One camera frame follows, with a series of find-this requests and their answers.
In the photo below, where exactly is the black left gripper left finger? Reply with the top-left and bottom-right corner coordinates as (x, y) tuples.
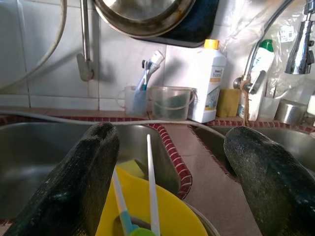
(3, 121), (121, 236)

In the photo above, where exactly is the yellow green dish sponge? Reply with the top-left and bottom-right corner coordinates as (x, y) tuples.
(118, 159), (146, 180)

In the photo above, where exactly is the large hanging steel basin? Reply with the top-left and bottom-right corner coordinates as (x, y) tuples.
(93, 0), (197, 38)

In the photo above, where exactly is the clear plastic bucket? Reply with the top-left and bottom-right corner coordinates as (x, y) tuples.
(149, 86), (198, 121)

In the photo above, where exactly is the brown rope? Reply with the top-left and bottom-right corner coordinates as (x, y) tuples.
(239, 80), (251, 127)

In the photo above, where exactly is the steel cup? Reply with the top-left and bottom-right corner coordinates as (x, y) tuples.
(274, 99), (309, 125)

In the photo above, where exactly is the green scouring pad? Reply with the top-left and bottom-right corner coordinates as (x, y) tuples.
(154, 95), (189, 118)

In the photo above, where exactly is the clear plastic bag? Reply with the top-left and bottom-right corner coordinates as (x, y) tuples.
(221, 0), (315, 104)

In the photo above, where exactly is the dark blue hanging tray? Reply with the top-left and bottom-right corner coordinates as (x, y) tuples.
(134, 0), (220, 48)

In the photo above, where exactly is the white chopstick with blue grip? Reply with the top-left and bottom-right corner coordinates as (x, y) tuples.
(111, 167), (135, 236)

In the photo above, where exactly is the yellow sponge block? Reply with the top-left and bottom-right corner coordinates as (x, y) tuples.
(216, 88), (242, 118)

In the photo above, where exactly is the yellow plastic bowl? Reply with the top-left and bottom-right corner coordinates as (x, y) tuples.
(95, 166), (210, 236)

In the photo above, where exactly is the white wall hose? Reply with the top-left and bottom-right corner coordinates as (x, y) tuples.
(0, 0), (68, 90)

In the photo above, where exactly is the white detergent bottle yellow cap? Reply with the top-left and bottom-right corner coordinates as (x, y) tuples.
(189, 39), (227, 124)

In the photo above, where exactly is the steel sink basin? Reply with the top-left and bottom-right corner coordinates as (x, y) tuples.
(0, 122), (184, 219)
(191, 125), (315, 180)

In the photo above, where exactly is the white bottle green cap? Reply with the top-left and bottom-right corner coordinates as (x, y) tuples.
(242, 39), (275, 121)

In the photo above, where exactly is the clear toothbrush cup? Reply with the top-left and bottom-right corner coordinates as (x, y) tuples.
(118, 85), (150, 117)

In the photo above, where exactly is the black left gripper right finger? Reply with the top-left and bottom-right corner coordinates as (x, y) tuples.
(223, 125), (315, 236)

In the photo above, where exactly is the white toothpaste tube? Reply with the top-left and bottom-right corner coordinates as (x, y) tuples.
(147, 50), (165, 74)

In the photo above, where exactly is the grey counter hose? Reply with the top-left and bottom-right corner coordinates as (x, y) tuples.
(0, 110), (224, 138)

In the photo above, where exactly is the chrome gooseneck faucet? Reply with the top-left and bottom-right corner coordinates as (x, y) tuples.
(232, 0), (315, 95)

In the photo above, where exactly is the steel bowl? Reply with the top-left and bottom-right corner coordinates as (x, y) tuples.
(183, 201), (221, 236)

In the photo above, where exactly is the green chopstick connector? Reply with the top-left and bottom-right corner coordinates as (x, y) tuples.
(129, 227), (158, 236)

